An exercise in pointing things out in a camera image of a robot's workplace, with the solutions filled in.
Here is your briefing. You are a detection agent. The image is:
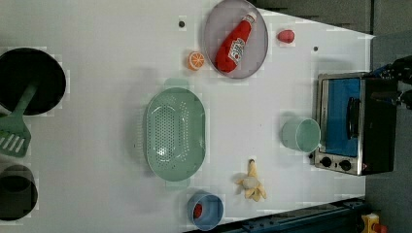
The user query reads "green oval strainer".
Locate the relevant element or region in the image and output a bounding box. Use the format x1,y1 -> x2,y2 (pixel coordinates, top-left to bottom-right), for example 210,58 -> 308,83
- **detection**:
145,79 -> 206,189

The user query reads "orange slice toy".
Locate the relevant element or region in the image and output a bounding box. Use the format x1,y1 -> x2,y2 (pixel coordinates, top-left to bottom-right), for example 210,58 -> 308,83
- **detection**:
188,51 -> 205,71

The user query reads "red plush ketchup bottle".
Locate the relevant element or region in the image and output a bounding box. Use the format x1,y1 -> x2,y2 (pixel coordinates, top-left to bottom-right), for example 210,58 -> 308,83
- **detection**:
215,12 -> 257,73

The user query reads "peeled banana toy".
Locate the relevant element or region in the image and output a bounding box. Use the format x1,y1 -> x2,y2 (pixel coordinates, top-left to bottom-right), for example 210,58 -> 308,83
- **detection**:
235,159 -> 267,202

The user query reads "blue cup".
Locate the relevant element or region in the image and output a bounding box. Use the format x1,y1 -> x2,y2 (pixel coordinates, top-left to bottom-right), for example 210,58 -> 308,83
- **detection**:
187,190 -> 223,231

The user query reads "red ball toy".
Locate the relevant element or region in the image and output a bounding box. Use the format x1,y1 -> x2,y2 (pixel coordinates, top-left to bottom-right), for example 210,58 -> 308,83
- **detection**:
193,204 -> 203,218

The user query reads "green cup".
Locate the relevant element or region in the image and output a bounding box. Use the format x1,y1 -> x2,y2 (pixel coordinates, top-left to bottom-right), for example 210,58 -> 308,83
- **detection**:
281,117 -> 321,152

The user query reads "grey round plate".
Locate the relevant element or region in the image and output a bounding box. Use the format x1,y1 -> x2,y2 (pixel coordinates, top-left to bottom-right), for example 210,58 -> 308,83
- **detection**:
203,0 -> 268,79

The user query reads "red strawberry toy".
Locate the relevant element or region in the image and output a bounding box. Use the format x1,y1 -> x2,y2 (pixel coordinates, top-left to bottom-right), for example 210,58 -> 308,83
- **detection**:
277,29 -> 295,44

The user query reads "silver toaster oven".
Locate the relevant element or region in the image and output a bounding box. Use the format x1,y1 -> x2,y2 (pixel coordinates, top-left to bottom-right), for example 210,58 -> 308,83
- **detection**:
314,73 -> 397,176

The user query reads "green spatula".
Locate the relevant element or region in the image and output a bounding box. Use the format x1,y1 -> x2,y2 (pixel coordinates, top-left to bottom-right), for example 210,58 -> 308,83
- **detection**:
0,84 -> 37,157

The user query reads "black pot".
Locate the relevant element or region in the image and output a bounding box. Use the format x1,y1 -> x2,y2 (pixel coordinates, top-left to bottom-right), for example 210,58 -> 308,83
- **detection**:
0,48 -> 66,116

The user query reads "black cylinder cup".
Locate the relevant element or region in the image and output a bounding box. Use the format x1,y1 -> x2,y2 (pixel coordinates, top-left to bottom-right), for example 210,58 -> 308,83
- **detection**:
0,164 -> 38,221

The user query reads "blue metal frame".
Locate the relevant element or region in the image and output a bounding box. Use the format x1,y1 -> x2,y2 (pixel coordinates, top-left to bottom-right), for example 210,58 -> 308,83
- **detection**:
186,198 -> 371,233

